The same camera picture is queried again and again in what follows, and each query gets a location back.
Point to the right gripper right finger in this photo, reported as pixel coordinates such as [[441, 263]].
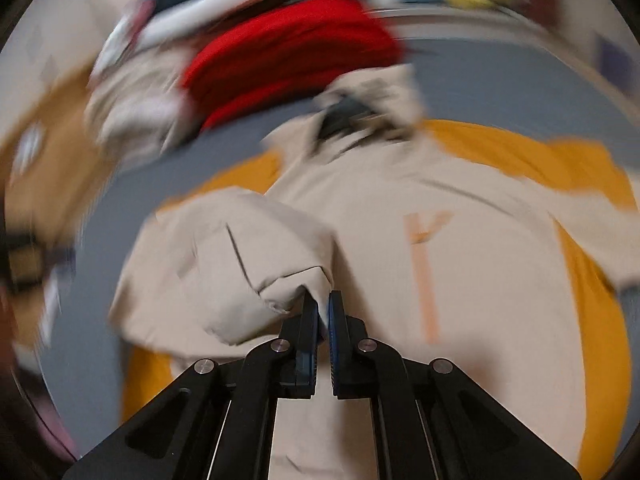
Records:
[[345, 333]]

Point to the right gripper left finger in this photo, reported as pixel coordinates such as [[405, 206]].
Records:
[[298, 374]]

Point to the beige and orange garment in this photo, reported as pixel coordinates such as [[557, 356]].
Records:
[[496, 251]]

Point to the red folded blanket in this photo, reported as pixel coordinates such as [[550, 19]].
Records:
[[284, 55]]

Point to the cream folded blanket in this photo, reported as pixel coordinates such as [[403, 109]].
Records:
[[140, 111]]

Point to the grey bed mattress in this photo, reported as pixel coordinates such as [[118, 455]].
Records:
[[521, 89]]

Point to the purple bag by wall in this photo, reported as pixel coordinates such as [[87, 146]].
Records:
[[618, 63]]

